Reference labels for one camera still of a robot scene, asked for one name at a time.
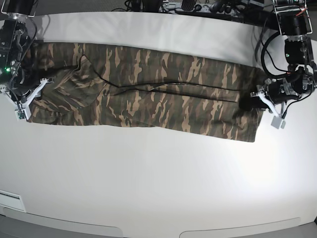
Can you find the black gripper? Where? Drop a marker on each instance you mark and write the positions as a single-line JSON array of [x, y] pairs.
[[274, 92]]

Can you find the camouflage T-shirt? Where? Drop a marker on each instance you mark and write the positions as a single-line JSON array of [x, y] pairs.
[[95, 84]]

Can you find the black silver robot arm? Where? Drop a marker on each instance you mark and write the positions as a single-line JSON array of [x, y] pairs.
[[15, 42], [289, 18]]

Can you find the white label plate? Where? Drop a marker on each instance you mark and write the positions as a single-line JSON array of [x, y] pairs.
[[12, 201]]

